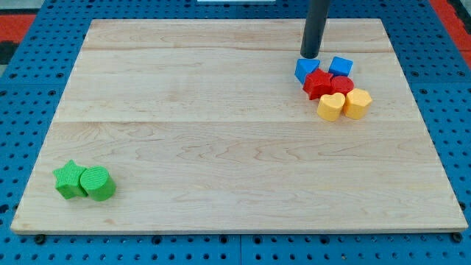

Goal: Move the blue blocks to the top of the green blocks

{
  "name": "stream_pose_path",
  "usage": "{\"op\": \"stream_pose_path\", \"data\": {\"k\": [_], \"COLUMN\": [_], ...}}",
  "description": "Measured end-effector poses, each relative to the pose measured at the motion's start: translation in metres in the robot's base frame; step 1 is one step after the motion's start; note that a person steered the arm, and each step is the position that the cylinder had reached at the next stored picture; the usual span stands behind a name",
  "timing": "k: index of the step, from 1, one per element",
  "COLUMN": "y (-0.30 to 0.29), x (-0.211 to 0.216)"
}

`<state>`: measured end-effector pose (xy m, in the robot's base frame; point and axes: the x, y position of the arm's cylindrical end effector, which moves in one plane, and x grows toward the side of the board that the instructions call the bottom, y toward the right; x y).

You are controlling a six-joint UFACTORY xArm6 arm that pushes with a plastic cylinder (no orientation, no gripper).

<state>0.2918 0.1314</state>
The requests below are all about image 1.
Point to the blue cube block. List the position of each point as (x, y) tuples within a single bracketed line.
[(340, 66)]

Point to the light wooden board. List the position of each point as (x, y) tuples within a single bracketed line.
[(205, 130)]

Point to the red star block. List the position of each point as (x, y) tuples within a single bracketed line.
[(317, 84)]

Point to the green star block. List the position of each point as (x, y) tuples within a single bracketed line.
[(68, 180)]

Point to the red cylinder block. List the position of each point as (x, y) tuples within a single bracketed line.
[(341, 84)]

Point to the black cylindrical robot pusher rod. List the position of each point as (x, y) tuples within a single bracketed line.
[(314, 28)]

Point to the green cylinder block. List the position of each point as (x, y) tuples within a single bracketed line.
[(97, 183)]

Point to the yellow heart block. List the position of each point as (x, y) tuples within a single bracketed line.
[(330, 106)]

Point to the blue triangle block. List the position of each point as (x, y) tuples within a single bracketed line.
[(305, 67)]

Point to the yellow hexagon block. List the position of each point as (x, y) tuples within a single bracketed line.
[(357, 103)]

